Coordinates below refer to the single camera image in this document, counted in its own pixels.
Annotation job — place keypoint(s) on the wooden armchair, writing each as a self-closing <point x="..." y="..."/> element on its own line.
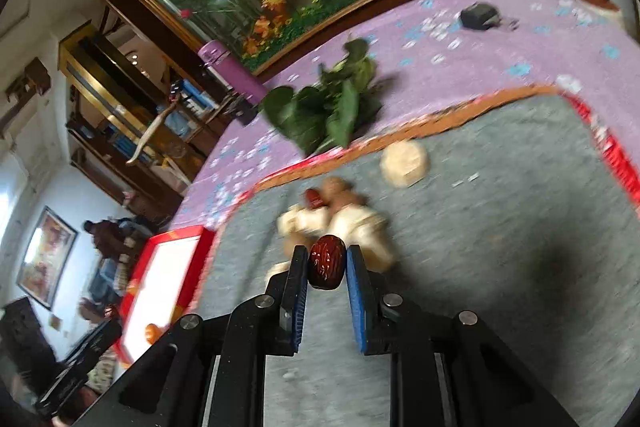
<point x="150" y="132"/>

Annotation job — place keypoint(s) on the white food piece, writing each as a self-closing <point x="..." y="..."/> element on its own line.
<point x="362" y="232"/>
<point x="297" y="222"/>

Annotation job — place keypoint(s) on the red date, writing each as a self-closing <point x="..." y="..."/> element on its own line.
<point x="326" y="264"/>
<point x="314" y="198"/>

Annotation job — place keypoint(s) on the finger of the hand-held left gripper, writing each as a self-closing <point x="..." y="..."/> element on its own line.
<point x="97" y="339"/>

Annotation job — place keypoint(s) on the brown oval fruit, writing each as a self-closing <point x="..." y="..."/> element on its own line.
<point x="336" y="191"/>

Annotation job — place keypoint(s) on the framed wall painting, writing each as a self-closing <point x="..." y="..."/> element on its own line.
<point x="45" y="257"/>

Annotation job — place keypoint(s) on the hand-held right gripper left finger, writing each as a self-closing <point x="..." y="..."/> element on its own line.
<point x="299" y="297"/>

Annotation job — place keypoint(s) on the small black device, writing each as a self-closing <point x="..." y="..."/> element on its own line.
<point x="479" y="16"/>

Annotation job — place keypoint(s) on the purple floral tablecloth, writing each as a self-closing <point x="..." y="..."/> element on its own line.
<point x="450" y="72"/>

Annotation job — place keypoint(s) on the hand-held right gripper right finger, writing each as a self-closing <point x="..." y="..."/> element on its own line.
<point x="356" y="302"/>

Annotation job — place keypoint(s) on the orange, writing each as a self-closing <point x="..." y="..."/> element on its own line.
<point x="152" y="333"/>

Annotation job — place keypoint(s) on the green leafy vegetable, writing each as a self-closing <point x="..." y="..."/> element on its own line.
<point x="330" y="107"/>

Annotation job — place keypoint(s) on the red tray with white inside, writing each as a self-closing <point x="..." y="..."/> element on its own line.
<point x="165" y="287"/>

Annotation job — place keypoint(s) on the black sofa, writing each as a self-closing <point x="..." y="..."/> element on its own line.
<point x="20" y="332"/>

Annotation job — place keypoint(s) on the purple bottle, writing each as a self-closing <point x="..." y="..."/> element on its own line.
<point x="227" y="64"/>

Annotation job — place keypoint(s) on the beige round food chunk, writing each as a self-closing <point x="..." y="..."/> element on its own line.
<point x="405" y="164"/>

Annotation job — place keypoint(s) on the grey felt mat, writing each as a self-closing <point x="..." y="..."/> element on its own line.
<point x="500" y="257"/>

